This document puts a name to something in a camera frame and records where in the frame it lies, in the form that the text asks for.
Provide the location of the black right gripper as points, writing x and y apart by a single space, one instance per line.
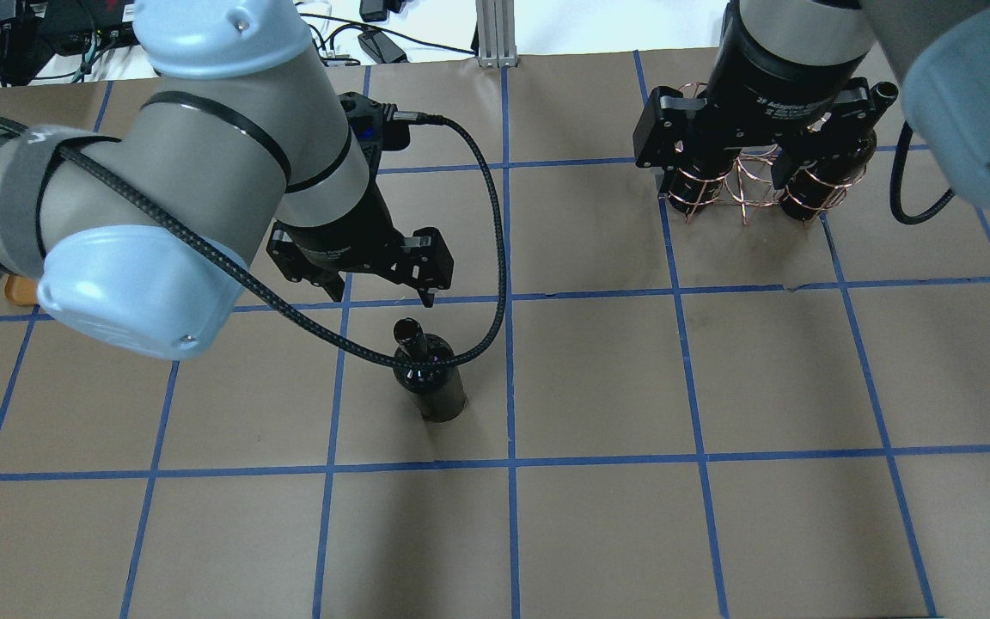
777 84

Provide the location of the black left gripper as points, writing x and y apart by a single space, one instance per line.
342 230

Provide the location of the dark wine bottle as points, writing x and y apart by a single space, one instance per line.
830 172
438 394
695 182

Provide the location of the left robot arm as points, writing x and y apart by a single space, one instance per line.
131 240

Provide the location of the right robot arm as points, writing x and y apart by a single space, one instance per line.
786 74

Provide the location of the wooden tray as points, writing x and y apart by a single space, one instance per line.
20 291

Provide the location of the copper wire bottle basket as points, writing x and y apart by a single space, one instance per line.
750 181

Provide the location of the aluminium frame post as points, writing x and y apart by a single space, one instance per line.
496 30

